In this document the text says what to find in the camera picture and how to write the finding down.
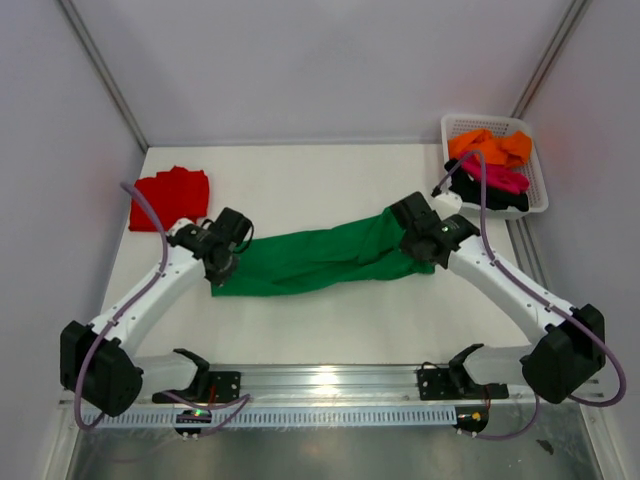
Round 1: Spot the pink t shirt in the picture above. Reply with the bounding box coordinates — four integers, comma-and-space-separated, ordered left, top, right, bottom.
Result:
461, 152, 530, 195

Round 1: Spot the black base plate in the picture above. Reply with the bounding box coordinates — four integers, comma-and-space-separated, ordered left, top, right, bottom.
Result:
171, 371, 242, 405
416, 364, 509, 401

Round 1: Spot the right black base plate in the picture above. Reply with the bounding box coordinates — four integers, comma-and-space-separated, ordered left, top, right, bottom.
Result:
416, 364, 509, 401

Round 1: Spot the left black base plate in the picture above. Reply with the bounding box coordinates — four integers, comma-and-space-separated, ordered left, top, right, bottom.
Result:
171, 371, 242, 405

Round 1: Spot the corner frame post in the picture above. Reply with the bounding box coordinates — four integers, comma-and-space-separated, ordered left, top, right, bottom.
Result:
511, 0, 592, 119
54, 0, 150, 153

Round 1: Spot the black t shirt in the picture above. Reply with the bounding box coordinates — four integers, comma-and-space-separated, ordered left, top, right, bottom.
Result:
450, 167, 530, 212

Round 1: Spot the orange t shirt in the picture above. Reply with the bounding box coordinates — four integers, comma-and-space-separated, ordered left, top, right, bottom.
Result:
447, 129, 533, 169

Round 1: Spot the left black controller board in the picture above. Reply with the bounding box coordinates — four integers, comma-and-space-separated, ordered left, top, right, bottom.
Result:
173, 409, 212, 438

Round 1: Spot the right black controller board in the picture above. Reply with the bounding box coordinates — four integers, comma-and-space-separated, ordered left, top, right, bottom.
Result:
453, 406, 490, 436

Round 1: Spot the left corner frame post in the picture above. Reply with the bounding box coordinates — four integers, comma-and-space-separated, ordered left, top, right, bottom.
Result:
54, 0, 150, 153

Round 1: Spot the folded red t shirt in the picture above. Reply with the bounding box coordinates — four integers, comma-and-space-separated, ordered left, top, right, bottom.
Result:
134, 166, 210, 231

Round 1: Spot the green t shirt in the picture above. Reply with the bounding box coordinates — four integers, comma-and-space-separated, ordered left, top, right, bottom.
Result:
211, 209, 435, 297

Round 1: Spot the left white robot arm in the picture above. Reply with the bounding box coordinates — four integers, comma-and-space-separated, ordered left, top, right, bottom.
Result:
59, 208, 254, 417

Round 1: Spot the white slotted cable duct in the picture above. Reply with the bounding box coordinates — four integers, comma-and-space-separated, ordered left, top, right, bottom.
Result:
98, 405, 455, 429

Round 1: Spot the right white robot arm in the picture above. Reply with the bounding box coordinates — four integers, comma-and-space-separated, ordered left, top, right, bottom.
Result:
390, 192, 605, 404

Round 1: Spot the aluminium front rail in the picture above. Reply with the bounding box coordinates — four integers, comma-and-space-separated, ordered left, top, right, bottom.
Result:
58, 363, 607, 410

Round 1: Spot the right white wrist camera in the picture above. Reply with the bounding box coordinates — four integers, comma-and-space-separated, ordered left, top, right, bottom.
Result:
432, 192, 463, 215

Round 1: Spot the right corner frame post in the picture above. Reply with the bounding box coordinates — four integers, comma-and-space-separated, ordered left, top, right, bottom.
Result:
511, 0, 592, 119

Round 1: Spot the black controller board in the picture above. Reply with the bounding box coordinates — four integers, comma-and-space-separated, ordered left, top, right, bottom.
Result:
173, 409, 212, 438
453, 406, 490, 436

